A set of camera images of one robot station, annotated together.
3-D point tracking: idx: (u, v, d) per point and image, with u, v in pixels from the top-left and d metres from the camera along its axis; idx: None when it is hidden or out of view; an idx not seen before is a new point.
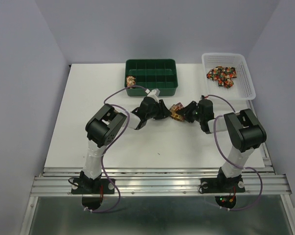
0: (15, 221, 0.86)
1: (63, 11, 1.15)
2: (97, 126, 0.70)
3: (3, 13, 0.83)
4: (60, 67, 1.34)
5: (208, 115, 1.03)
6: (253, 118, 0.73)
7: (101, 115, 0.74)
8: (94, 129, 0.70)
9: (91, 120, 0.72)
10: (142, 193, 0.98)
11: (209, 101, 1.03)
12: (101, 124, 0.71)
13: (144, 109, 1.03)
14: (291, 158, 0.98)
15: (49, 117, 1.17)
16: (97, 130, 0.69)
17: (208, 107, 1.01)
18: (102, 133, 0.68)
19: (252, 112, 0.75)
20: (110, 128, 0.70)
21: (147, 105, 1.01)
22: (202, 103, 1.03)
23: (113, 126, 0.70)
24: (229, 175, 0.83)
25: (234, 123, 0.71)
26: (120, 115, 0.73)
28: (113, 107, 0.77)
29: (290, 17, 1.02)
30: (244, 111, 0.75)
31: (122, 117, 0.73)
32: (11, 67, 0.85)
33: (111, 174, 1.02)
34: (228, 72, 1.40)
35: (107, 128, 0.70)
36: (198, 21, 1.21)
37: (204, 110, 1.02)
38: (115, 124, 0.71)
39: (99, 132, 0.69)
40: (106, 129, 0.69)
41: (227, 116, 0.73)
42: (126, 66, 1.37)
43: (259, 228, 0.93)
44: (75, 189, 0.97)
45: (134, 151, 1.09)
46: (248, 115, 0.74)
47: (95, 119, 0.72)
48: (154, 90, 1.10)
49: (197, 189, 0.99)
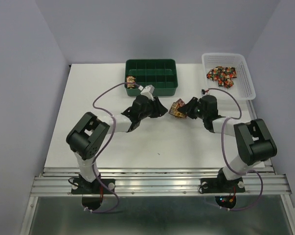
0: (14, 221, 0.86)
1: (63, 11, 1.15)
2: (78, 138, 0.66)
3: (3, 13, 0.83)
4: (60, 67, 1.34)
5: (212, 111, 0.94)
6: (264, 130, 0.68)
7: (81, 126, 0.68)
8: (75, 143, 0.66)
9: (71, 132, 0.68)
10: (142, 193, 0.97)
11: (212, 96, 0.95)
12: (81, 136, 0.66)
13: (137, 109, 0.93)
14: (291, 158, 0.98)
15: (49, 118, 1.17)
16: (77, 143, 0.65)
17: (211, 104, 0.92)
18: (83, 147, 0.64)
19: (263, 123, 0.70)
20: (91, 141, 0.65)
21: (139, 103, 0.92)
22: (206, 99, 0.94)
23: (94, 138, 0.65)
24: (230, 177, 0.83)
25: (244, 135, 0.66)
26: (102, 126, 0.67)
28: (95, 115, 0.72)
29: (290, 17, 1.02)
30: (256, 122, 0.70)
31: (103, 128, 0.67)
32: (11, 67, 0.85)
33: (111, 174, 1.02)
34: (228, 72, 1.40)
35: (88, 140, 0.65)
36: (198, 21, 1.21)
37: (208, 106, 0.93)
38: (96, 135, 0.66)
39: (79, 146, 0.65)
40: (87, 142, 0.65)
41: (237, 127, 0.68)
42: (126, 66, 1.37)
43: (259, 228, 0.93)
44: (75, 189, 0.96)
45: (134, 151, 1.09)
46: (260, 128, 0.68)
47: (75, 131, 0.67)
48: (148, 86, 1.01)
49: (197, 189, 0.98)
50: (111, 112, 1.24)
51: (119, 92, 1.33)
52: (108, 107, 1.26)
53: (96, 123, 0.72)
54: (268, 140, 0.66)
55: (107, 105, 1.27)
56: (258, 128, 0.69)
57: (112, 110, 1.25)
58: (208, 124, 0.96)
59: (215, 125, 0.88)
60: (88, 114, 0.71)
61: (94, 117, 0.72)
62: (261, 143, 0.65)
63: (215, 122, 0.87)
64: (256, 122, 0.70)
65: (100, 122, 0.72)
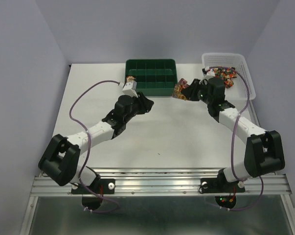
0: (14, 221, 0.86)
1: (64, 11, 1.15)
2: (50, 167, 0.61)
3: (3, 12, 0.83)
4: (60, 67, 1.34)
5: (218, 98, 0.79)
6: (278, 146, 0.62)
7: (50, 153, 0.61)
8: (47, 172, 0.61)
9: (42, 159, 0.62)
10: (141, 193, 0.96)
11: (218, 79, 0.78)
12: (53, 164, 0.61)
13: (121, 112, 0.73)
14: (291, 158, 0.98)
15: (49, 117, 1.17)
16: (50, 173, 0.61)
17: (219, 88, 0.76)
18: (56, 176, 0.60)
19: (279, 137, 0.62)
20: (61, 170, 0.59)
21: (122, 105, 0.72)
22: (213, 82, 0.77)
23: (65, 167, 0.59)
24: (231, 179, 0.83)
25: (256, 152, 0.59)
26: (69, 152, 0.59)
28: (64, 137, 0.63)
29: (290, 17, 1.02)
30: (271, 135, 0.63)
31: (71, 154, 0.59)
32: (11, 67, 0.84)
33: (111, 174, 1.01)
34: (228, 72, 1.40)
35: (60, 168, 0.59)
36: (198, 21, 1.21)
37: (215, 92, 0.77)
38: (66, 164, 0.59)
39: (53, 175, 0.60)
40: (59, 171, 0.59)
41: (251, 141, 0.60)
42: (126, 66, 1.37)
43: (259, 228, 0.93)
44: (75, 189, 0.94)
45: (134, 151, 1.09)
46: (275, 143, 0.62)
47: (45, 159, 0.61)
48: (130, 82, 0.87)
49: (197, 189, 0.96)
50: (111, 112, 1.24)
51: (119, 92, 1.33)
52: (108, 107, 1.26)
53: (68, 145, 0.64)
54: (278, 156, 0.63)
55: (107, 105, 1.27)
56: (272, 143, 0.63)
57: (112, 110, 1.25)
58: (214, 113, 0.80)
59: (222, 119, 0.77)
60: (56, 136, 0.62)
61: (64, 139, 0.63)
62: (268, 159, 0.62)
63: (222, 115, 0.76)
64: (273, 136, 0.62)
65: (71, 145, 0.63)
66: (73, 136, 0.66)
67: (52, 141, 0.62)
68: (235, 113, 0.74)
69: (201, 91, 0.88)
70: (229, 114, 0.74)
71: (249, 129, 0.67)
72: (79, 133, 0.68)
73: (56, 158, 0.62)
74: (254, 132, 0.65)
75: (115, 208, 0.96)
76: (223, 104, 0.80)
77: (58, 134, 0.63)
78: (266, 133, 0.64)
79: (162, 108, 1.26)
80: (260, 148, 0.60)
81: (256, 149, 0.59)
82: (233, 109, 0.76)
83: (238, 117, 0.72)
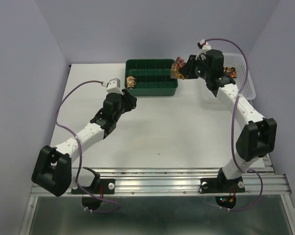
0: (15, 221, 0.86)
1: (64, 11, 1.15)
2: (43, 179, 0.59)
3: (3, 12, 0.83)
4: (60, 67, 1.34)
5: (216, 71, 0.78)
6: (272, 134, 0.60)
7: (41, 166, 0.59)
8: (41, 184, 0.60)
9: (34, 173, 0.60)
10: (142, 193, 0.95)
11: (215, 52, 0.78)
12: (45, 176, 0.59)
13: (109, 110, 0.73)
14: (291, 158, 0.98)
15: (49, 118, 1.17)
16: (44, 185, 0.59)
17: (216, 60, 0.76)
18: (51, 188, 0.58)
19: (275, 126, 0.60)
20: (56, 182, 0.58)
21: (111, 103, 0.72)
22: (210, 55, 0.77)
23: (58, 178, 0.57)
24: (230, 176, 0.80)
25: (249, 140, 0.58)
26: (59, 163, 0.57)
28: (52, 148, 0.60)
29: (290, 16, 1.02)
30: (267, 123, 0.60)
31: (62, 166, 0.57)
32: (11, 67, 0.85)
33: (111, 175, 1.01)
34: (228, 72, 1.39)
35: (54, 180, 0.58)
36: (198, 21, 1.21)
37: (212, 63, 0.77)
38: (58, 176, 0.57)
39: (47, 187, 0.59)
40: (53, 183, 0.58)
41: (247, 129, 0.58)
42: (125, 66, 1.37)
43: (259, 228, 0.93)
44: (75, 189, 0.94)
45: (134, 151, 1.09)
46: (270, 131, 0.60)
47: (37, 173, 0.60)
48: (113, 81, 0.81)
49: (197, 189, 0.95)
50: None
51: None
52: None
53: (58, 154, 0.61)
54: (269, 143, 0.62)
55: None
56: (267, 131, 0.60)
57: None
58: (212, 86, 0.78)
59: (221, 96, 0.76)
60: (44, 148, 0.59)
61: (53, 149, 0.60)
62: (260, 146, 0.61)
63: (220, 90, 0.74)
64: (269, 125, 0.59)
65: (62, 154, 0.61)
66: (62, 143, 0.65)
67: (40, 154, 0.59)
68: (234, 90, 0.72)
69: (198, 67, 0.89)
70: (228, 92, 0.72)
71: (247, 114, 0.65)
72: (69, 139, 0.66)
73: (48, 170, 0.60)
74: (252, 118, 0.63)
75: (114, 209, 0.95)
76: (222, 77, 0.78)
77: (46, 146, 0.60)
78: (263, 121, 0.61)
79: (162, 108, 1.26)
80: (255, 136, 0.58)
81: (250, 137, 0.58)
82: (233, 87, 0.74)
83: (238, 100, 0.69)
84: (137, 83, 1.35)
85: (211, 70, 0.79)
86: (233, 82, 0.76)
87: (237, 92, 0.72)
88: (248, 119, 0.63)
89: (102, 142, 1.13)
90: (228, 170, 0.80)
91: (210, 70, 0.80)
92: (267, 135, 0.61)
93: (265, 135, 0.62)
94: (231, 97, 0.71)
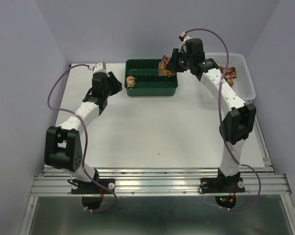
0: (15, 221, 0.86)
1: (64, 11, 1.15)
2: (56, 158, 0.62)
3: (3, 12, 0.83)
4: (60, 67, 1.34)
5: (198, 56, 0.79)
6: (253, 117, 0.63)
7: (52, 147, 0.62)
8: (56, 163, 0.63)
9: (46, 154, 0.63)
10: (141, 193, 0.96)
11: (194, 38, 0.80)
12: (58, 155, 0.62)
13: (100, 86, 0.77)
14: (291, 158, 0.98)
15: (49, 118, 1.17)
16: (59, 164, 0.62)
17: (196, 45, 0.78)
18: (66, 164, 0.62)
19: (255, 108, 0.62)
20: (70, 156, 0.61)
21: (99, 80, 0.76)
22: (189, 41, 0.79)
23: (71, 153, 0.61)
24: (228, 173, 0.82)
25: (232, 125, 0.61)
26: (70, 136, 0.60)
28: (58, 127, 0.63)
29: (290, 16, 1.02)
30: (248, 108, 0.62)
31: (73, 138, 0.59)
32: (11, 67, 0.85)
33: (111, 174, 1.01)
34: (228, 72, 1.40)
35: (67, 156, 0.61)
36: (198, 21, 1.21)
37: (192, 48, 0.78)
38: (71, 150, 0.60)
39: (62, 165, 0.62)
40: (67, 159, 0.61)
41: (230, 115, 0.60)
42: (125, 66, 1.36)
43: (259, 228, 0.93)
44: (75, 189, 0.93)
45: (133, 152, 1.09)
46: (250, 115, 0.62)
47: (50, 153, 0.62)
48: (99, 63, 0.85)
49: (197, 189, 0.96)
50: (111, 111, 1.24)
51: (119, 92, 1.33)
52: (108, 107, 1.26)
53: (64, 132, 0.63)
54: (249, 126, 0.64)
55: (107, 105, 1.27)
56: (247, 114, 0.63)
57: (112, 110, 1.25)
58: (197, 70, 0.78)
59: (205, 82, 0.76)
60: (50, 129, 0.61)
61: (58, 129, 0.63)
62: (242, 130, 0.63)
63: (205, 76, 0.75)
64: (249, 109, 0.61)
65: (68, 130, 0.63)
66: (65, 123, 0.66)
67: (48, 135, 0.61)
68: (217, 75, 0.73)
69: (182, 58, 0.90)
70: (212, 78, 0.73)
71: (230, 100, 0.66)
72: (71, 118, 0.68)
73: (58, 149, 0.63)
74: (235, 104, 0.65)
75: (110, 207, 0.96)
76: (206, 61, 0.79)
77: (51, 127, 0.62)
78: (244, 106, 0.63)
79: (162, 108, 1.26)
80: (237, 120, 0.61)
81: (233, 122, 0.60)
82: (215, 72, 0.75)
83: (221, 85, 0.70)
84: (137, 83, 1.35)
85: (193, 56, 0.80)
86: (215, 65, 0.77)
87: (219, 77, 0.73)
88: (231, 105, 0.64)
89: (102, 141, 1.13)
90: (225, 167, 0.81)
91: (191, 56, 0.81)
92: (246, 119, 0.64)
93: (245, 118, 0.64)
94: (215, 83, 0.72)
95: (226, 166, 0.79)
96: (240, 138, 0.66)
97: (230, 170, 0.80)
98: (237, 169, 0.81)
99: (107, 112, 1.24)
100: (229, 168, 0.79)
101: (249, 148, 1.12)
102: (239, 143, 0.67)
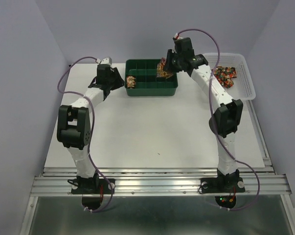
0: (15, 221, 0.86)
1: (64, 11, 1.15)
2: (68, 134, 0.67)
3: (3, 12, 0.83)
4: (60, 67, 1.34)
5: (188, 53, 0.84)
6: (240, 112, 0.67)
7: (63, 123, 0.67)
8: (68, 139, 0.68)
9: (58, 131, 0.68)
10: (142, 193, 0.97)
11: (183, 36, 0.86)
12: (69, 131, 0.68)
13: (105, 74, 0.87)
14: (291, 158, 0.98)
15: (49, 117, 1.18)
16: (71, 139, 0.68)
17: (185, 42, 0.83)
18: (78, 139, 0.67)
19: (241, 102, 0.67)
20: (81, 130, 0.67)
21: (103, 67, 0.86)
22: (177, 40, 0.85)
23: (82, 127, 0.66)
24: (227, 171, 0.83)
25: (221, 120, 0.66)
26: (81, 112, 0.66)
28: (69, 105, 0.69)
29: (290, 16, 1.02)
30: (235, 104, 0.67)
31: (85, 113, 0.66)
32: (11, 67, 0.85)
33: (111, 175, 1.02)
34: (228, 72, 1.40)
35: (78, 130, 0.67)
36: (198, 21, 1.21)
37: (182, 46, 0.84)
38: (82, 125, 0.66)
39: (74, 140, 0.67)
40: (79, 133, 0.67)
41: (219, 111, 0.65)
42: (126, 66, 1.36)
43: (259, 228, 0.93)
44: (75, 189, 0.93)
45: (133, 152, 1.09)
46: (238, 110, 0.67)
47: (62, 129, 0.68)
48: (106, 58, 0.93)
49: (197, 189, 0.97)
50: (111, 111, 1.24)
51: (119, 92, 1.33)
52: (108, 107, 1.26)
53: (75, 110, 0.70)
54: (237, 120, 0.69)
55: (107, 105, 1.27)
56: (236, 109, 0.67)
57: (112, 110, 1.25)
58: (187, 66, 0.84)
59: (195, 78, 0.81)
60: (61, 107, 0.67)
61: (69, 107, 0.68)
62: (231, 123, 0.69)
63: (195, 72, 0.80)
64: (237, 105, 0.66)
65: (78, 108, 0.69)
66: (75, 103, 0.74)
67: (60, 112, 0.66)
68: (207, 72, 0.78)
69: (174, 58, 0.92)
70: (202, 74, 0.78)
71: (219, 96, 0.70)
72: (79, 99, 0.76)
73: (69, 126, 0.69)
74: (223, 99, 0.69)
75: (108, 203, 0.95)
76: (196, 57, 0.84)
77: (62, 105, 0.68)
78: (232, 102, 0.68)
79: (162, 108, 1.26)
80: (226, 116, 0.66)
81: (221, 117, 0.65)
82: (206, 68, 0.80)
83: (211, 81, 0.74)
84: (137, 83, 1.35)
85: (183, 53, 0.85)
86: (205, 61, 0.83)
87: (210, 73, 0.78)
88: (220, 102, 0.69)
89: (103, 141, 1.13)
90: (222, 165, 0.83)
91: (181, 55, 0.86)
92: (235, 113, 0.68)
93: (234, 112, 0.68)
94: (204, 79, 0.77)
95: (223, 163, 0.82)
96: (230, 131, 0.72)
97: (227, 167, 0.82)
98: (235, 166, 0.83)
99: (107, 112, 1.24)
100: (226, 165, 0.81)
101: (249, 148, 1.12)
102: (230, 136, 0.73)
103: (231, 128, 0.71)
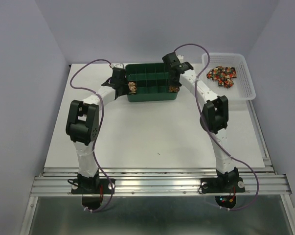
0: (15, 221, 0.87)
1: (63, 11, 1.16)
2: (77, 128, 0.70)
3: (3, 13, 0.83)
4: (60, 67, 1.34)
5: (175, 62, 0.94)
6: (226, 108, 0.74)
7: (74, 117, 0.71)
8: (76, 133, 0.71)
9: (67, 124, 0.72)
10: (141, 193, 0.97)
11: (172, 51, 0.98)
12: (78, 126, 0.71)
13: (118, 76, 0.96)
14: (291, 158, 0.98)
15: (49, 118, 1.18)
16: (78, 133, 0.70)
17: (170, 56, 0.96)
18: (85, 134, 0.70)
19: (226, 98, 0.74)
20: (89, 126, 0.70)
21: (119, 69, 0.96)
22: (165, 56, 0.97)
23: (91, 123, 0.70)
24: (226, 166, 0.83)
25: (208, 116, 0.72)
26: (91, 107, 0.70)
28: (81, 101, 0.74)
29: (290, 16, 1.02)
30: (220, 100, 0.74)
31: (95, 108, 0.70)
32: (11, 66, 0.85)
33: (111, 174, 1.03)
34: (228, 72, 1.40)
35: (86, 126, 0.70)
36: (197, 21, 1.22)
37: (169, 57, 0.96)
38: (91, 120, 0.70)
39: (81, 135, 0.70)
40: (86, 129, 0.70)
41: (206, 107, 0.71)
42: (126, 70, 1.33)
43: (259, 228, 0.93)
44: (75, 189, 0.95)
45: (134, 152, 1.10)
46: (223, 105, 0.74)
47: (71, 123, 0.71)
48: (121, 64, 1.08)
49: (197, 189, 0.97)
50: (112, 112, 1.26)
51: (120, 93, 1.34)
52: (109, 108, 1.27)
53: (85, 106, 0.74)
54: (225, 115, 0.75)
55: (109, 106, 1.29)
56: (222, 105, 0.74)
57: (113, 111, 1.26)
58: (175, 73, 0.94)
59: (184, 81, 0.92)
60: (73, 102, 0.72)
61: (80, 103, 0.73)
62: (219, 119, 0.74)
63: (182, 76, 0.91)
64: (222, 102, 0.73)
65: (88, 105, 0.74)
66: (87, 98, 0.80)
67: (72, 106, 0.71)
68: (193, 75, 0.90)
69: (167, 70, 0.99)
70: (188, 77, 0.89)
71: (205, 94, 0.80)
72: (92, 96, 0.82)
73: (79, 121, 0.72)
74: (209, 97, 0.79)
75: (107, 203, 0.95)
76: (182, 64, 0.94)
77: (74, 101, 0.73)
78: (216, 100, 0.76)
79: (162, 109, 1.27)
80: (213, 112, 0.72)
81: (209, 113, 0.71)
82: (191, 72, 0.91)
83: (196, 82, 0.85)
84: (138, 89, 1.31)
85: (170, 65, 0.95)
86: (191, 66, 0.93)
87: (195, 76, 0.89)
88: (206, 98, 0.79)
89: (103, 142, 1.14)
90: (220, 164, 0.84)
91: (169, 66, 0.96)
92: (222, 109, 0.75)
93: (221, 109, 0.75)
94: (191, 82, 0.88)
95: (219, 161, 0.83)
96: (221, 127, 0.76)
97: (224, 165, 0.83)
98: (232, 163, 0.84)
99: (108, 113, 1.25)
100: (222, 163, 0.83)
101: (249, 148, 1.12)
102: (221, 132, 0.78)
103: (221, 124, 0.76)
